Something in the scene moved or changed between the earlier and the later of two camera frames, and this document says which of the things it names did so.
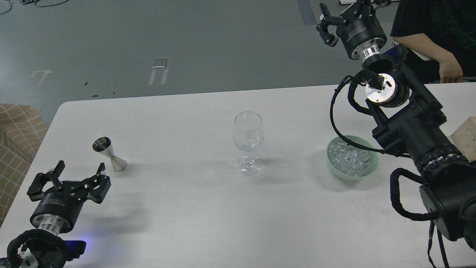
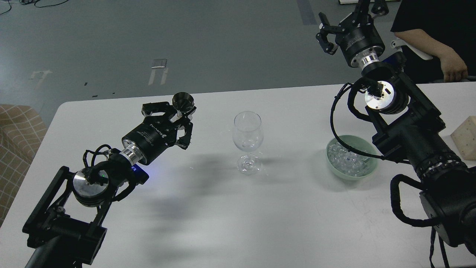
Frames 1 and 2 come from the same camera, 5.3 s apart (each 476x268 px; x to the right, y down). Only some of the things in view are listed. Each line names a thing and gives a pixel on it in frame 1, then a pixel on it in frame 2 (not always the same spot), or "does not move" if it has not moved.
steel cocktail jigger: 104,144 -> 182,102
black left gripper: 60,202 -> 148,138
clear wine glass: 248,136 does not move
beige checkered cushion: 22,130 does not move
